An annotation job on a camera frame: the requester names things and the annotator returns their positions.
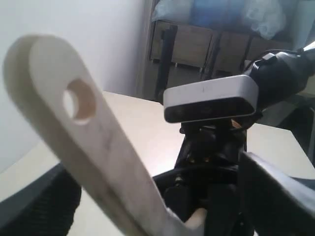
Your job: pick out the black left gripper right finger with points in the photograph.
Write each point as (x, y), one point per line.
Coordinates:
(274, 203)

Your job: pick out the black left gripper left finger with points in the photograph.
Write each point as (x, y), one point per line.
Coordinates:
(45, 207)

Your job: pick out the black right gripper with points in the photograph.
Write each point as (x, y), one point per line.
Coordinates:
(205, 177)

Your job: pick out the white wooden paint brush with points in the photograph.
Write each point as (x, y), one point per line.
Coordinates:
(51, 86)

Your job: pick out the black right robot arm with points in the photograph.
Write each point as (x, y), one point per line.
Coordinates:
(279, 74)

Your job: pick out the wooden cabinet in background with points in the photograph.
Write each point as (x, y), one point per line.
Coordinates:
(212, 50)

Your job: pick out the blue plastic bag on cabinet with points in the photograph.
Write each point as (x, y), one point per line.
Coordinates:
(265, 17)

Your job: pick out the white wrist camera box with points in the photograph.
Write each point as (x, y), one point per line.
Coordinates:
(228, 97)

